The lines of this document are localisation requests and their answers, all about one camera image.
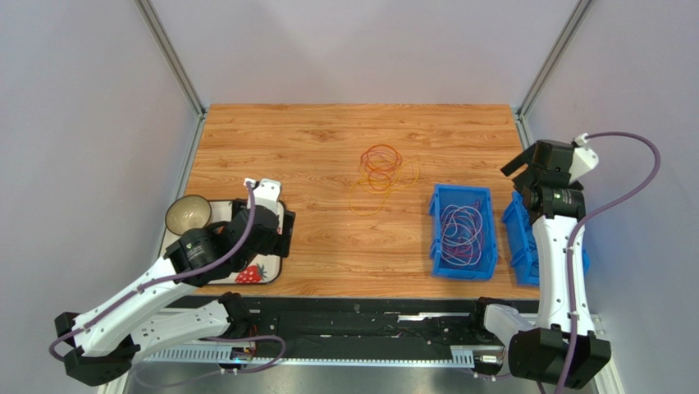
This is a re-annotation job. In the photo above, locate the yellow thin cable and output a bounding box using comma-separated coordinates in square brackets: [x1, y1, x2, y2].
[347, 161, 422, 217]

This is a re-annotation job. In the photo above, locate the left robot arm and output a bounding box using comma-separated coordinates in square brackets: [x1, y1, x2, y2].
[54, 199, 296, 387]

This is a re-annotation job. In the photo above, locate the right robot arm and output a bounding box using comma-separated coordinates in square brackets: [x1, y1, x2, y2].
[469, 135, 611, 391]

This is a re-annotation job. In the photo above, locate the right blue plastic bin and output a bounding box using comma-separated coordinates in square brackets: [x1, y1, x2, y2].
[500, 190, 592, 288]

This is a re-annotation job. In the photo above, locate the blue plastic bin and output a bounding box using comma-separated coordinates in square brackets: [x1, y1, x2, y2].
[428, 184, 499, 281]
[500, 190, 592, 288]

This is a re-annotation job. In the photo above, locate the left blue plastic bin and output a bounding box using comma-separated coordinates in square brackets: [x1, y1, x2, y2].
[428, 184, 499, 281]

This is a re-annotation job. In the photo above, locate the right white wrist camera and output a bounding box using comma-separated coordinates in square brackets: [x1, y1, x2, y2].
[569, 133, 599, 184]

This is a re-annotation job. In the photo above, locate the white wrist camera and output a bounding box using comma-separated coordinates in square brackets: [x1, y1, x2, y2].
[244, 178, 282, 213]
[569, 133, 599, 184]

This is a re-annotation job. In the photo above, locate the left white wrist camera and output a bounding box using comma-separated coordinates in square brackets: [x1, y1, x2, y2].
[244, 178, 282, 213]

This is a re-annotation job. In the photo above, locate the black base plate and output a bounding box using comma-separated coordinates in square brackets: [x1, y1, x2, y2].
[244, 297, 504, 361]

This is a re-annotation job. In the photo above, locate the orange thin cable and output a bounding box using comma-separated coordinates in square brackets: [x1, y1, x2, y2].
[359, 143, 404, 192]

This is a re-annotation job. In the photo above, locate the aluminium frame rail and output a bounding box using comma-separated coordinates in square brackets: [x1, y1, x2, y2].
[144, 311, 506, 381]

